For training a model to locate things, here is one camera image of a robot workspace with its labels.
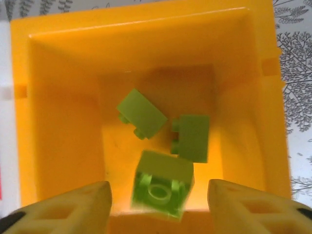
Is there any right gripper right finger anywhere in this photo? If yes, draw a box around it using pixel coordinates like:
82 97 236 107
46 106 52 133
208 179 312 234

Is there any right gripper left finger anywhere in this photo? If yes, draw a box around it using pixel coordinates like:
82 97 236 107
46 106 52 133
0 180 113 234

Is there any green lego brick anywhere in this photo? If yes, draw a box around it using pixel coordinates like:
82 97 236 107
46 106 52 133
130 150 195 222
170 114 211 163
116 88 169 141

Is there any yellow plastic bin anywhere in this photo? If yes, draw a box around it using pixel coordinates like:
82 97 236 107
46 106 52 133
9 0 293 234

